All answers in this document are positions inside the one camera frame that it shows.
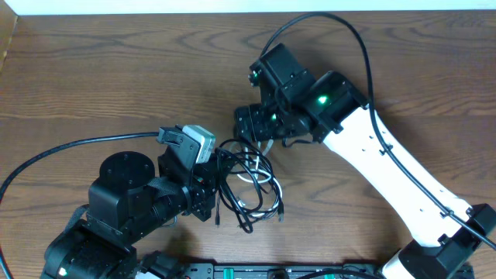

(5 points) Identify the black USB cable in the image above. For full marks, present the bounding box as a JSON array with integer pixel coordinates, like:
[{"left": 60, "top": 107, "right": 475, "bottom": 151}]
[{"left": 214, "top": 137, "right": 286, "bottom": 235}]

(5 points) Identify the white USB cable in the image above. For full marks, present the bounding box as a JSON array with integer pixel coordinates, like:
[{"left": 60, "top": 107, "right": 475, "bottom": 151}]
[{"left": 228, "top": 139, "right": 284, "bottom": 219}]

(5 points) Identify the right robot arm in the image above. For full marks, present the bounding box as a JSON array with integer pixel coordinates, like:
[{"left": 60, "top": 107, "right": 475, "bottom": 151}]
[{"left": 235, "top": 44, "right": 495, "bottom": 278}]

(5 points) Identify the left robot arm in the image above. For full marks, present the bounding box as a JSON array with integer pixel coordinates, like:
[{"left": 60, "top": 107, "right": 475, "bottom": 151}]
[{"left": 41, "top": 125, "right": 219, "bottom": 278}]

